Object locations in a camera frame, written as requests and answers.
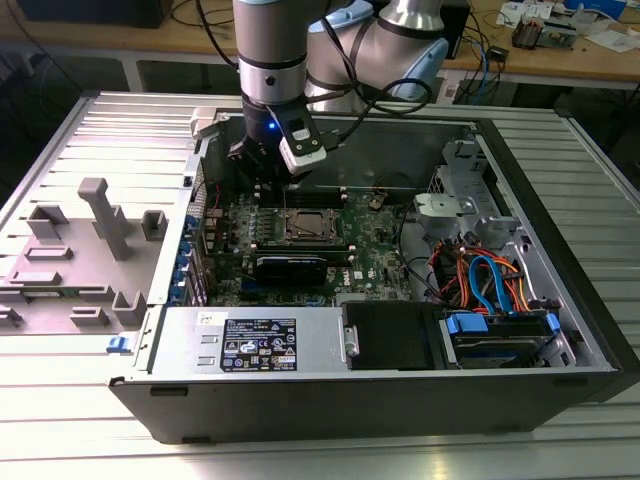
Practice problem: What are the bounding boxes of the black plastic shroud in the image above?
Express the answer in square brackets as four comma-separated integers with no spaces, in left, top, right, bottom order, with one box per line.
[341,301,447,372]

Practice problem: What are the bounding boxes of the silver CPU socket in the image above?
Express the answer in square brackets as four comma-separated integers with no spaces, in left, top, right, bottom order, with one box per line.
[282,205,347,242]

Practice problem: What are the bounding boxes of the blue network cable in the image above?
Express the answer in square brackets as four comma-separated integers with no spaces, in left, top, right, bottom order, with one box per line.
[469,37,496,99]

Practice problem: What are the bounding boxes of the wooden desk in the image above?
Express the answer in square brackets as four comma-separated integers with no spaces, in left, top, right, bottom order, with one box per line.
[0,0,640,92]

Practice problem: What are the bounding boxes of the green RAM stick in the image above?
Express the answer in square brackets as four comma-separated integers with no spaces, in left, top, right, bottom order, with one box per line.
[23,286,107,300]

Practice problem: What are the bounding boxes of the green motherboard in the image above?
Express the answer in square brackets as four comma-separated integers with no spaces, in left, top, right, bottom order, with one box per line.
[198,185,419,308]

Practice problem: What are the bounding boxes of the black camera cable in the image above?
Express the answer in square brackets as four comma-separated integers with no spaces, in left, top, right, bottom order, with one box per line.
[305,14,434,151]

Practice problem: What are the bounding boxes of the silver power supply unit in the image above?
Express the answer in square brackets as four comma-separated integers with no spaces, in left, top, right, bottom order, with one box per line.
[147,304,347,377]

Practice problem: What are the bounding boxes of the grey electronic device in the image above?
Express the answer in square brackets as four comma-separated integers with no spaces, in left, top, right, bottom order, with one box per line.
[542,17,582,51]

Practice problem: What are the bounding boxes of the orange red wire bundle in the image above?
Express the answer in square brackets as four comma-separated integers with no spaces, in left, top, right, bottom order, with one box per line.
[430,239,474,306]

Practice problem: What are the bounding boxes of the black monitor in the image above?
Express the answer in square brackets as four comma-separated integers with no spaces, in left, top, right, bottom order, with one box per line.
[17,0,174,29]

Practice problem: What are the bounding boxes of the black graphics card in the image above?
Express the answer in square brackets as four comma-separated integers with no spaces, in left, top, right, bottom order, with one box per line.
[252,253,331,289]

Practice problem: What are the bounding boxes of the white printed cards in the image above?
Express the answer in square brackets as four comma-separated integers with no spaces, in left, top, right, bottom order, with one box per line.
[498,0,554,26]

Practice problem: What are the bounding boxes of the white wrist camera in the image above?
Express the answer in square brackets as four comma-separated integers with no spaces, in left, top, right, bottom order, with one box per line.
[269,115,329,176]

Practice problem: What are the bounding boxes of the black open PC case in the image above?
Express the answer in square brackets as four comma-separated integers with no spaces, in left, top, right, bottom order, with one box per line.
[108,105,640,446]

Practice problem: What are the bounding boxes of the grey parts rack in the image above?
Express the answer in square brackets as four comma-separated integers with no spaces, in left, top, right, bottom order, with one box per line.
[0,177,169,337]

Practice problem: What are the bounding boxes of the black looped wire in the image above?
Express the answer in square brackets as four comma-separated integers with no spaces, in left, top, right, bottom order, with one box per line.
[373,171,417,196]

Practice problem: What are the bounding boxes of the blue flat data wire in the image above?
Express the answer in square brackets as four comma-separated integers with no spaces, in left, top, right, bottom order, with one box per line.
[467,254,519,316]

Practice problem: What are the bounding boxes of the black RAM slot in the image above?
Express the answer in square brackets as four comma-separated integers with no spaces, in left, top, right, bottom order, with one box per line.
[255,194,349,203]
[252,245,351,255]
[255,183,349,192]
[251,251,353,260]
[255,199,349,209]
[252,239,349,249]
[255,189,349,197]

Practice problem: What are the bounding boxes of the metal heat sink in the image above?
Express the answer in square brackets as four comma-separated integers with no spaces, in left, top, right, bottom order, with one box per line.
[512,13,545,50]

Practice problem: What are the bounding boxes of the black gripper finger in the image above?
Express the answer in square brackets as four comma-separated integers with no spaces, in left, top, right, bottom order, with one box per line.
[227,138,272,188]
[268,151,297,191]

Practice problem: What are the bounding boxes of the white paper sheet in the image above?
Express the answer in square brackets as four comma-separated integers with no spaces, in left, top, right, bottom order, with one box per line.
[583,28,640,55]

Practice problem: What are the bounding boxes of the orange data wire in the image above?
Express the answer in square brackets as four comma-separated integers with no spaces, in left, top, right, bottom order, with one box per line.
[502,255,535,315]

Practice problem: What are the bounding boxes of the black expansion slot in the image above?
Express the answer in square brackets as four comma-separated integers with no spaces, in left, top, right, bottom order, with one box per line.
[238,288,335,307]

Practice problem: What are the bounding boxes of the hard disk in blue carrier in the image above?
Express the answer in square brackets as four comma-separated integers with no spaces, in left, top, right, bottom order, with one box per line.
[438,309,564,370]

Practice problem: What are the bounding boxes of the black power wire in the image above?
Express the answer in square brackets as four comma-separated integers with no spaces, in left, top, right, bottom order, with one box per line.
[396,202,444,307]

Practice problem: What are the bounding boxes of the silver drive cage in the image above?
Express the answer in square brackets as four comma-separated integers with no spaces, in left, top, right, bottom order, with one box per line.
[413,138,532,261]

